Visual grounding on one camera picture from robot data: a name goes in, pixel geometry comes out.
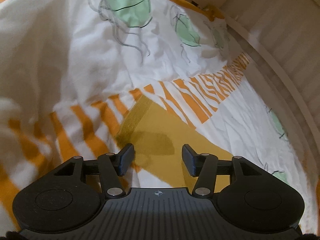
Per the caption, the wooden bed headboard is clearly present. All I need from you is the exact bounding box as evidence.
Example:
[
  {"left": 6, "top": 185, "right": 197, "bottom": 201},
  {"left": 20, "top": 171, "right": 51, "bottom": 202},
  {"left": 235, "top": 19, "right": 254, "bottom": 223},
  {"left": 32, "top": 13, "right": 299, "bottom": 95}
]
[{"left": 139, "top": 0, "right": 320, "bottom": 170}]

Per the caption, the white patterned bed sheet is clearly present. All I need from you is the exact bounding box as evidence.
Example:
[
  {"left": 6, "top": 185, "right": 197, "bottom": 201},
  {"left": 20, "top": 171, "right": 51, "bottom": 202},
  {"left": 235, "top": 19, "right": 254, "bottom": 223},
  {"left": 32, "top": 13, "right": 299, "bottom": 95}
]
[{"left": 1, "top": 0, "right": 319, "bottom": 236}]

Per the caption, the mustard yellow knit sweater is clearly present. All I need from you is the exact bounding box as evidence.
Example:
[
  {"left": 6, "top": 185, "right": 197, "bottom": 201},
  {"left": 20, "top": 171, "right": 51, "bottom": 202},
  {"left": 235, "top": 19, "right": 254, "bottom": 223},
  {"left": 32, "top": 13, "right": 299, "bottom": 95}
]
[{"left": 116, "top": 96, "right": 232, "bottom": 190}]

